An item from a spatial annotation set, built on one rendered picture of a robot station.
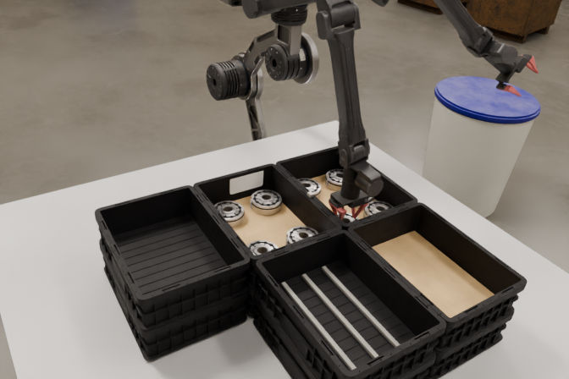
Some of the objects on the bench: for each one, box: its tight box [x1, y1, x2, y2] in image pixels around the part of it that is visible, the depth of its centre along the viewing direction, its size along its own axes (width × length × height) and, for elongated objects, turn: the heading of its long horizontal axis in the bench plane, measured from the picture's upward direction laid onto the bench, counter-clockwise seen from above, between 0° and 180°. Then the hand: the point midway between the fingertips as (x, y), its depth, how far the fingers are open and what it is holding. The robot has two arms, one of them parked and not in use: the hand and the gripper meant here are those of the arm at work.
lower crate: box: [424, 311, 515, 379], centre depth 150 cm, size 40×30×12 cm
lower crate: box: [253, 294, 436, 379], centre depth 136 cm, size 40×30×12 cm
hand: (345, 218), depth 161 cm, fingers open, 6 cm apart
